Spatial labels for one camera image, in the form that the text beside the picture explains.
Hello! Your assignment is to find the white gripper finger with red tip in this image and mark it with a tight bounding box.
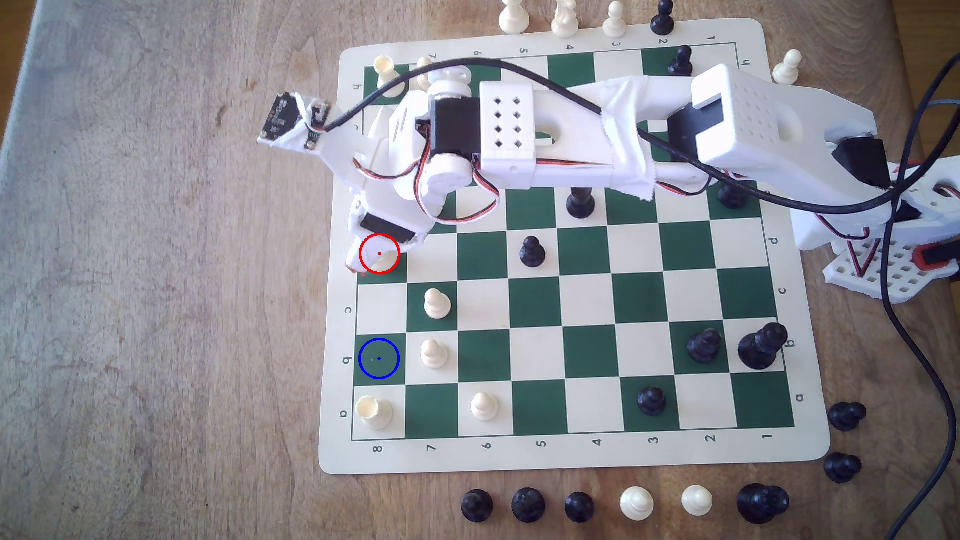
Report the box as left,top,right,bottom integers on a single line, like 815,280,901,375
345,223,376,276

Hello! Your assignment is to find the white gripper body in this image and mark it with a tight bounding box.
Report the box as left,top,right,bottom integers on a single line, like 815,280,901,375
322,93,438,249

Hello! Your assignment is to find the tall white chess piece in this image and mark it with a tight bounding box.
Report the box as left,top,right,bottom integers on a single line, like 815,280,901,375
366,241,402,276

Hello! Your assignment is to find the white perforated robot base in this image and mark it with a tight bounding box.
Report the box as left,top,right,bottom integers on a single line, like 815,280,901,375
823,236,960,305

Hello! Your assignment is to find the white rook chess piece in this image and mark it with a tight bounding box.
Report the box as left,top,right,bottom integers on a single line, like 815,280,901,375
355,395,394,432
372,54,404,90

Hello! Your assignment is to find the black bishop chess piece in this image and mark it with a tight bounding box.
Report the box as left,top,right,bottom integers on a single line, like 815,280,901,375
566,187,597,221

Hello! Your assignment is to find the white knight chess piece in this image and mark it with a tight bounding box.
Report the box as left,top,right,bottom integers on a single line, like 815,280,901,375
550,0,581,40

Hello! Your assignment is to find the black rook chess piece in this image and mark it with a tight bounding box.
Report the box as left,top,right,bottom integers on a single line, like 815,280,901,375
717,180,751,211

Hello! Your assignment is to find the black knight chess piece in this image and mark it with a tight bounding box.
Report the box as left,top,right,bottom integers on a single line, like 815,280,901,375
687,327,724,366

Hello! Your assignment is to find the large black chess piece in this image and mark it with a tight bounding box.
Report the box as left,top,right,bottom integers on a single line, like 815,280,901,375
738,322,789,372
735,483,791,525

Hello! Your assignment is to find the green and cream chessboard mat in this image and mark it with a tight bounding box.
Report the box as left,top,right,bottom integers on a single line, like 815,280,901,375
318,18,831,475

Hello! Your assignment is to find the white tape wrap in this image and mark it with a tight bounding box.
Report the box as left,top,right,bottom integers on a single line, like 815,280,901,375
600,75,661,202

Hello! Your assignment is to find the red and black connector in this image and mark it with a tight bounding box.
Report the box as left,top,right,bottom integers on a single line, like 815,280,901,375
912,241,960,273

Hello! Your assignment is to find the small camera circuit board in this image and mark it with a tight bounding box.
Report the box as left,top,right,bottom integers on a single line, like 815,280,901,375
258,91,333,156

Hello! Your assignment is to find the black cable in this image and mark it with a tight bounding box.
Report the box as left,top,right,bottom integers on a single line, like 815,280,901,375
326,56,960,540

